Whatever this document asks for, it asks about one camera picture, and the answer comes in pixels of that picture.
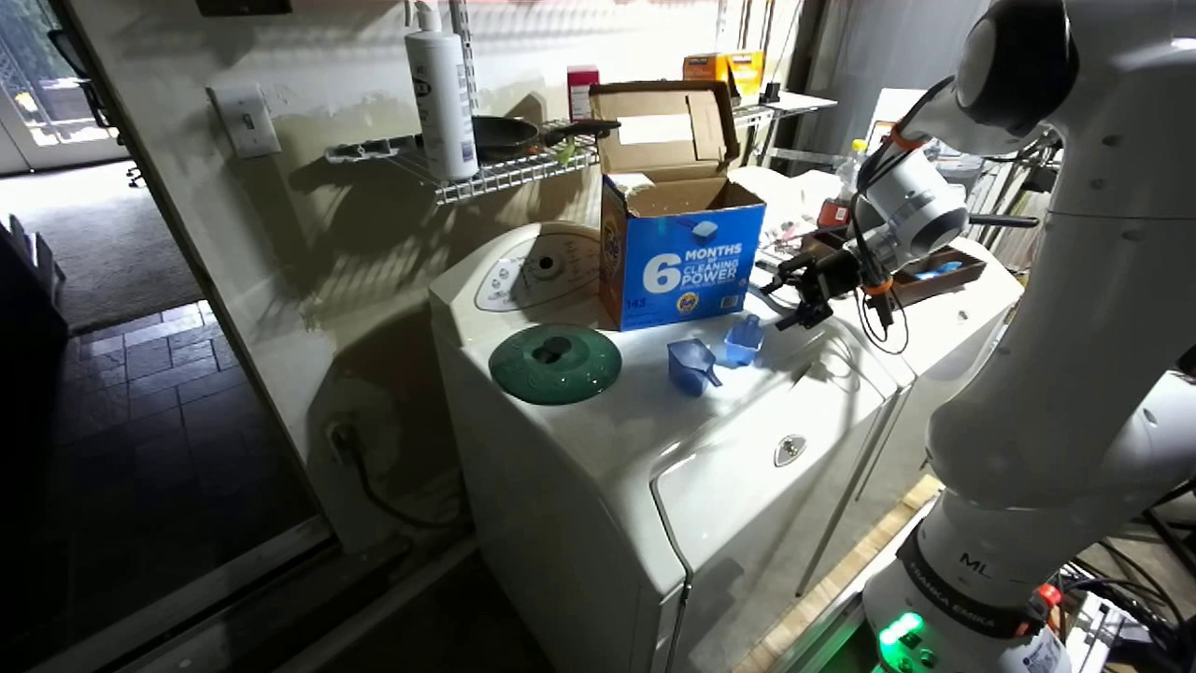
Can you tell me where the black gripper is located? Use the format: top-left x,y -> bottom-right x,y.
750,227 -> 881,337

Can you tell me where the light blue plastic scoop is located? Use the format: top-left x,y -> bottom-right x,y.
713,311 -> 765,369

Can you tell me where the blue cardboard detergent box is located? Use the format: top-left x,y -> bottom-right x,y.
588,80 -> 769,333

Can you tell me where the yellow box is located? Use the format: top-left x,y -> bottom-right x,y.
679,49 -> 765,109

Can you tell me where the clear plastic bottle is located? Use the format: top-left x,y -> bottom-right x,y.
839,135 -> 873,190

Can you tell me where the brown wooden tray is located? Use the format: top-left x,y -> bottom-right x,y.
885,241 -> 992,311

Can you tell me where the white dryer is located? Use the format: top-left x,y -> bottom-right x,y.
743,160 -> 1028,601

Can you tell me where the white background table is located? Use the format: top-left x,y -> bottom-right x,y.
738,88 -> 840,169

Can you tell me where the green round disc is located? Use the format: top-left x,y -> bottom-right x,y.
487,323 -> 624,409

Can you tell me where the white washing machine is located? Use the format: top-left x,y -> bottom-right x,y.
427,217 -> 921,673

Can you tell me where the pink container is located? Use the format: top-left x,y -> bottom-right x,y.
563,63 -> 607,126

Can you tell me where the wooden floor board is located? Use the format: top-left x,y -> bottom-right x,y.
733,470 -> 944,673

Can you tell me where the black frying pan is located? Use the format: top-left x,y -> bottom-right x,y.
466,111 -> 624,169

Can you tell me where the green glowing device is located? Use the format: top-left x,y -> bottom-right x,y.
873,610 -> 939,673

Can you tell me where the white plastic bottle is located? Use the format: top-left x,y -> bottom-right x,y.
400,0 -> 483,186

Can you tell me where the white wire shelf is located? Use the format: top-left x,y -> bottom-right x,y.
320,131 -> 607,208

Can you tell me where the tangled cable bundle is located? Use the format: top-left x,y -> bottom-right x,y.
1025,546 -> 1196,673

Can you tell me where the black power plug cord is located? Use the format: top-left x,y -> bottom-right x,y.
320,418 -> 466,535

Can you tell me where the white wall outlet plate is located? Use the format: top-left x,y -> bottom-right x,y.
206,83 -> 287,166

